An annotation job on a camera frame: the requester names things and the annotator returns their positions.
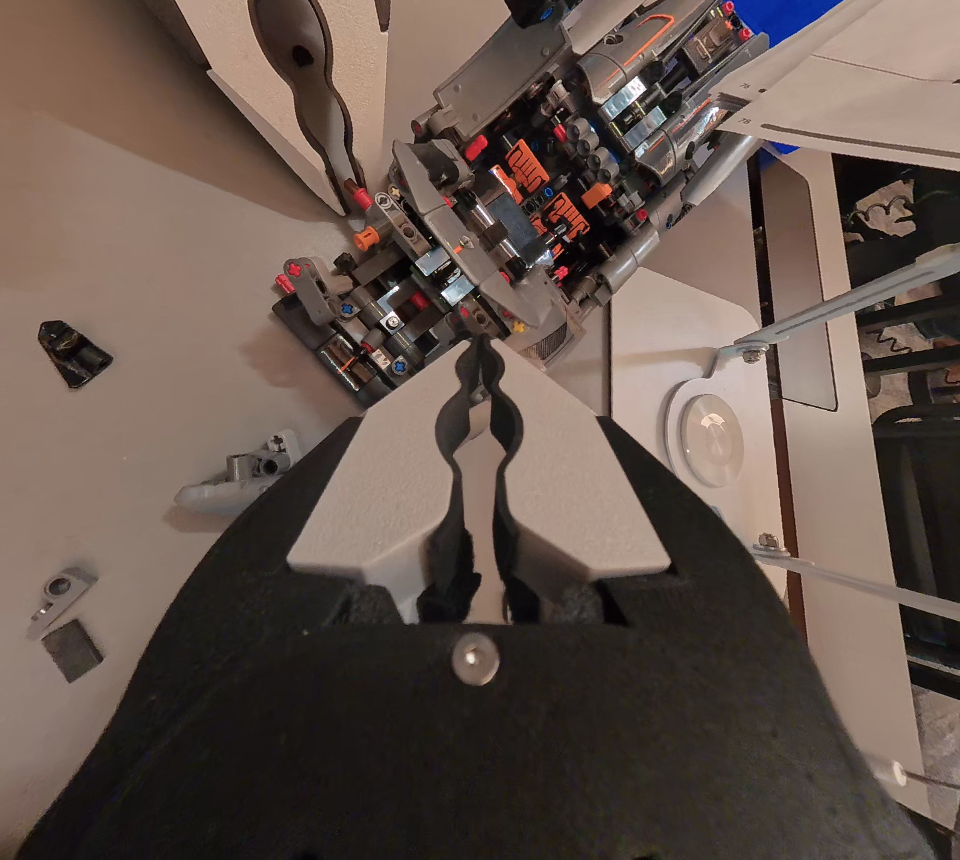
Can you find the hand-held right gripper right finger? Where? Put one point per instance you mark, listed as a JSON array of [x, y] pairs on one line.
[[585, 500]]

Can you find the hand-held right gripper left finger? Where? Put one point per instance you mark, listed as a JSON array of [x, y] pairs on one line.
[[367, 500]]

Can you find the grey black lego car model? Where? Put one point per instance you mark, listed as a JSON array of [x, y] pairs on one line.
[[525, 199]]

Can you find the curved grey lego arch assembly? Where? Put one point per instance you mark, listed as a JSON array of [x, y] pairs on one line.
[[217, 492]]

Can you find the grey lego connector with hole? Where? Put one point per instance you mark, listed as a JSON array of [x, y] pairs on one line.
[[64, 586]]

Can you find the black lego wedge piece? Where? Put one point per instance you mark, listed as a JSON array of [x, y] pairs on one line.
[[75, 353]]

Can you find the black lego tile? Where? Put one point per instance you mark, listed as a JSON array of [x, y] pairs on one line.
[[73, 652]]

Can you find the lego instruction booklet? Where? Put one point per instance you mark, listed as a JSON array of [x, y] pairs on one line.
[[862, 87]]

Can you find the black metal rack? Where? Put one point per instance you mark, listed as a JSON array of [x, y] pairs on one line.
[[900, 440]]

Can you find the grey desk leg panel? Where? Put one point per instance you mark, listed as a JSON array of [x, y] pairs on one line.
[[802, 222]]

